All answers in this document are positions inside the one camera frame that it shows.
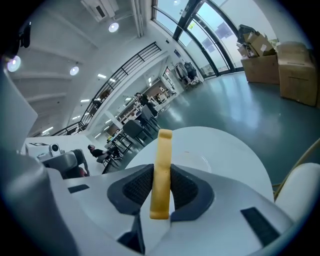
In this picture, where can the pile of packaging scraps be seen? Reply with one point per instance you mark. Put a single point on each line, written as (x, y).
(255, 41)

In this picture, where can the white plate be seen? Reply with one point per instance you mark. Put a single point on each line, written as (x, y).
(190, 160)

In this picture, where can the black mezzanine railing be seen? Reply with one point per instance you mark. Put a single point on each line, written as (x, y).
(120, 75)

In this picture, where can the round ceiling light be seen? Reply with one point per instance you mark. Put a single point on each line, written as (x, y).
(13, 63)
(113, 27)
(74, 70)

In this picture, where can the large open cardboard box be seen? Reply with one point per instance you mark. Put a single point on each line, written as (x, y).
(260, 70)

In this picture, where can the white chair with patterned back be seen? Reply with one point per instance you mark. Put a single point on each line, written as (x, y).
(307, 185)

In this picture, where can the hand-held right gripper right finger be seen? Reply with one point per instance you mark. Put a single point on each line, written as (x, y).
(225, 212)

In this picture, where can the yellow sponge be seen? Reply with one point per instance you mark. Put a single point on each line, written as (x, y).
(162, 170)

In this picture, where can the small white gripper camera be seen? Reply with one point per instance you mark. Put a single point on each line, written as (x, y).
(56, 149)

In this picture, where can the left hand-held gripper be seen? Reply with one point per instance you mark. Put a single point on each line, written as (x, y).
(37, 148)

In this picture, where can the white ceiling air conditioner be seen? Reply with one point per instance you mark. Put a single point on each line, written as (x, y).
(100, 8)

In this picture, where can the round white table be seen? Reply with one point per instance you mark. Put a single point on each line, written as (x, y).
(225, 150)

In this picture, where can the closed cardboard box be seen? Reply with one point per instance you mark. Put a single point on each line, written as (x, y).
(296, 75)

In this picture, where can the clothes rack with garments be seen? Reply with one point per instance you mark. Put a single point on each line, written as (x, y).
(188, 71)

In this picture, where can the grey upholstered chair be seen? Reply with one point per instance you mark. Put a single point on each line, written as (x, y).
(133, 130)
(148, 115)

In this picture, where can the black head-worn camera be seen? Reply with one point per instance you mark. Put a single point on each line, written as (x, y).
(25, 36)

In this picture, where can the glass entrance doors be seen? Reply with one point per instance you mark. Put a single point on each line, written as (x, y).
(200, 37)

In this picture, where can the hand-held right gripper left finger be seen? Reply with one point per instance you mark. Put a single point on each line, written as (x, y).
(100, 200)

